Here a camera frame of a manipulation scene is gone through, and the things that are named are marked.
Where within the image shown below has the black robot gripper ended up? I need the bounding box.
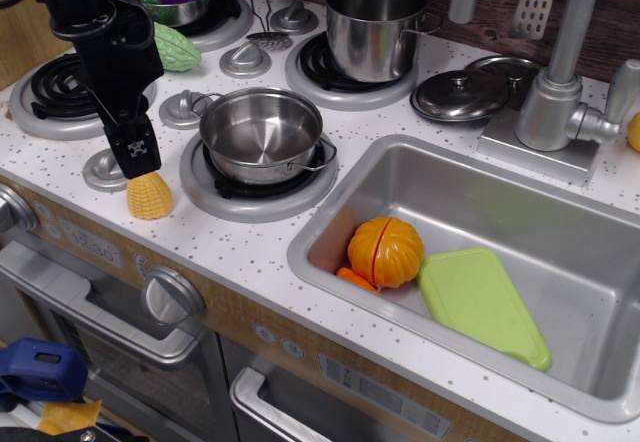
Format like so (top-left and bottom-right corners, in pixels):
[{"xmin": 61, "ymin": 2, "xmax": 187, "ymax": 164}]
[{"xmin": 51, "ymin": 0, "xmax": 163, "ymax": 179}]

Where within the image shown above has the yellow toy corn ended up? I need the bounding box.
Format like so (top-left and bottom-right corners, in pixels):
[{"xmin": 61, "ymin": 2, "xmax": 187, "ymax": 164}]
[{"xmin": 126, "ymin": 171, "xmax": 174, "ymax": 220}]

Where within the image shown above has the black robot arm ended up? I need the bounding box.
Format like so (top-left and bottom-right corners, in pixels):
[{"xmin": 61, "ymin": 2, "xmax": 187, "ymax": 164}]
[{"xmin": 1, "ymin": 0, "xmax": 164, "ymax": 179}]

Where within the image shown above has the silver stove knob front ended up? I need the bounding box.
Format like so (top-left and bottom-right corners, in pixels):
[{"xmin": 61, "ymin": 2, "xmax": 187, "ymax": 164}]
[{"xmin": 83, "ymin": 149, "xmax": 128, "ymax": 193}]

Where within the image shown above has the silver stove knob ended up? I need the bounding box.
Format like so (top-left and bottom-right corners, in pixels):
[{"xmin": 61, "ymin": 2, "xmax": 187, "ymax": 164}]
[
  {"xmin": 270, "ymin": 0, "xmax": 319, "ymax": 35},
  {"xmin": 83, "ymin": 149, "xmax": 128, "ymax": 193},
  {"xmin": 159, "ymin": 90, "xmax": 213, "ymax": 130},
  {"xmin": 219, "ymin": 41, "xmax": 272, "ymax": 79}
]

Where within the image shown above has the silver stove knob middle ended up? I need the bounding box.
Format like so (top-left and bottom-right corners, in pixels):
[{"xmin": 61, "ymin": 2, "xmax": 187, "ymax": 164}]
[{"xmin": 159, "ymin": 90, "xmax": 213, "ymax": 130}]

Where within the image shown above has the front left stove burner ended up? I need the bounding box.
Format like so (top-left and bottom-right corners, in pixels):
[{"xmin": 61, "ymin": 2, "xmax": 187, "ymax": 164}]
[{"xmin": 8, "ymin": 51, "xmax": 157, "ymax": 141}]

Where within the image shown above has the stove burner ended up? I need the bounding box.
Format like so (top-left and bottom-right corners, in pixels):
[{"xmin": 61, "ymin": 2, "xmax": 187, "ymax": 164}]
[
  {"xmin": 285, "ymin": 32, "xmax": 419, "ymax": 112},
  {"xmin": 8, "ymin": 51, "xmax": 157, "ymax": 141},
  {"xmin": 175, "ymin": 0, "xmax": 254, "ymax": 53},
  {"xmin": 179, "ymin": 135, "xmax": 338, "ymax": 224}
]

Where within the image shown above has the front right stove burner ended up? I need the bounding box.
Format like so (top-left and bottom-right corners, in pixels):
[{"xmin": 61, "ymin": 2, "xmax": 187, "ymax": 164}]
[{"xmin": 179, "ymin": 135, "xmax": 338, "ymax": 224}]

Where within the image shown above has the small steel pan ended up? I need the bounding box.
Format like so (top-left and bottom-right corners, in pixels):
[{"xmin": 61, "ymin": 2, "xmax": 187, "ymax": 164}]
[{"xmin": 199, "ymin": 87, "xmax": 337, "ymax": 186}]

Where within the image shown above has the silver stove knob centre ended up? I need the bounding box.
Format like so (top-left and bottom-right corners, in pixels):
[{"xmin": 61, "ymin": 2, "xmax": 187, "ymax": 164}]
[{"xmin": 219, "ymin": 41, "xmax": 272, "ymax": 79}]

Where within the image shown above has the back left stove burner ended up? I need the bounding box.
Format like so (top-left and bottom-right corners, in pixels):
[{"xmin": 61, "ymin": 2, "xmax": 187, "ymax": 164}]
[{"xmin": 175, "ymin": 0, "xmax": 254, "ymax": 53}]

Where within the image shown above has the back right stove burner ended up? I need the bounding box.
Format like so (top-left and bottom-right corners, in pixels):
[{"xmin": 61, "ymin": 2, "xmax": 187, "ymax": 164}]
[{"xmin": 285, "ymin": 32, "xmax": 419, "ymax": 112}]

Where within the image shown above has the silver stove knob back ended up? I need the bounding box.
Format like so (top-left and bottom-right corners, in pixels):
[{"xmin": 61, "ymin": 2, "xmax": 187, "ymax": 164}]
[{"xmin": 270, "ymin": 0, "xmax": 319, "ymax": 35}]

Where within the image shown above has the green toy vegetable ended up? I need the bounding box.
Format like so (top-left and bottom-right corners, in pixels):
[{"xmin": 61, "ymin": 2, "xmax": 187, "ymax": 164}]
[{"xmin": 154, "ymin": 22, "xmax": 202, "ymax": 72}]

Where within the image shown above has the silver oven knob left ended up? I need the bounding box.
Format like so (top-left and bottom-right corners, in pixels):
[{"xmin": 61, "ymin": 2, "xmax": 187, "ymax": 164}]
[{"xmin": 0, "ymin": 184, "xmax": 39, "ymax": 233}]

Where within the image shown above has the silver oven knob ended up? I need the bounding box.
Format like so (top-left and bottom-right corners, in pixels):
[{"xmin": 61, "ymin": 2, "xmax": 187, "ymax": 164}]
[
  {"xmin": 141, "ymin": 265, "xmax": 205, "ymax": 326},
  {"xmin": 0, "ymin": 184, "xmax": 39, "ymax": 233}
]

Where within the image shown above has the metal slotted spoon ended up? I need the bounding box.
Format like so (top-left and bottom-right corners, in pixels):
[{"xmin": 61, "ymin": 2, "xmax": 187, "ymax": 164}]
[{"xmin": 246, "ymin": 0, "xmax": 292, "ymax": 52}]

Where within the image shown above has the orange toy slice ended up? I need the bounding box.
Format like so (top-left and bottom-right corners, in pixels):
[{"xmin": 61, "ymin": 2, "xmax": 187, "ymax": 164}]
[{"xmin": 335, "ymin": 267, "xmax": 380, "ymax": 295}]

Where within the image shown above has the blue clamp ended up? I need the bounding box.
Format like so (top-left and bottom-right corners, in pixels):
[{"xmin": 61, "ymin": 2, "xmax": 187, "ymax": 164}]
[{"xmin": 1, "ymin": 338, "xmax": 88, "ymax": 403}]

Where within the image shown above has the tall steel pot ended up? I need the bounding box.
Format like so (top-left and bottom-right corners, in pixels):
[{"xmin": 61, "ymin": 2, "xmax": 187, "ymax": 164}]
[{"xmin": 325, "ymin": 0, "xmax": 443, "ymax": 83}]

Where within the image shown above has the orange toy pumpkin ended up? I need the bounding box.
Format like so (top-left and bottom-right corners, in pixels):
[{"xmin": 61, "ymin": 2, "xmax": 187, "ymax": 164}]
[{"xmin": 347, "ymin": 217, "xmax": 425, "ymax": 288}]

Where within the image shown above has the yellow cloth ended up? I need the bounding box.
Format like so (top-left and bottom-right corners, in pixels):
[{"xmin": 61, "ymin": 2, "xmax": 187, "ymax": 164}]
[{"xmin": 37, "ymin": 400, "xmax": 102, "ymax": 435}]

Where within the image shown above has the dark steel pot lid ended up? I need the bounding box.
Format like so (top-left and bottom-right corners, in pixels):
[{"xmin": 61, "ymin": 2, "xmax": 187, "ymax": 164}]
[{"xmin": 410, "ymin": 69, "xmax": 510, "ymax": 123}]

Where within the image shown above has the green cutting board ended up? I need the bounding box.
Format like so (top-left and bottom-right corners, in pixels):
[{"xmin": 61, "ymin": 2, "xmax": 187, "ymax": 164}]
[{"xmin": 416, "ymin": 247, "xmax": 552, "ymax": 372}]

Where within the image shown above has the hanging metal spatula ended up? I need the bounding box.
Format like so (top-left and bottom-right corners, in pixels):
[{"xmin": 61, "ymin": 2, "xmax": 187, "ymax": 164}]
[{"xmin": 508, "ymin": 0, "xmax": 554, "ymax": 41}]

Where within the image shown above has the silver toy faucet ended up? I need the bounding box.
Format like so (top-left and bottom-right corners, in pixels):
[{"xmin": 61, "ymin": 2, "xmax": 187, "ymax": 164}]
[{"xmin": 477, "ymin": 0, "xmax": 639, "ymax": 186}]

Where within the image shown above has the silver sink basin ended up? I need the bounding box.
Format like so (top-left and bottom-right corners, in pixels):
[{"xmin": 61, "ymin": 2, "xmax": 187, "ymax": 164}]
[{"xmin": 288, "ymin": 135, "xmax": 639, "ymax": 423}]

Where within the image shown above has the yellow toy lemon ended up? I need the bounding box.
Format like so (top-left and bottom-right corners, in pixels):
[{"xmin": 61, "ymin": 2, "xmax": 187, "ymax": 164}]
[{"xmin": 626, "ymin": 113, "xmax": 640, "ymax": 152}]

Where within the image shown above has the silver oven door handle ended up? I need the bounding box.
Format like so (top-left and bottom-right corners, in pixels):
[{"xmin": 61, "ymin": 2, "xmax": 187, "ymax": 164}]
[{"xmin": 1, "ymin": 241, "xmax": 199, "ymax": 370}]

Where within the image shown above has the silver dishwasher handle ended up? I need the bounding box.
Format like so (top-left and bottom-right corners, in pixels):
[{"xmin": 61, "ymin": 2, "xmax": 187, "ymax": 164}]
[{"xmin": 229, "ymin": 366, "xmax": 339, "ymax": 441}]

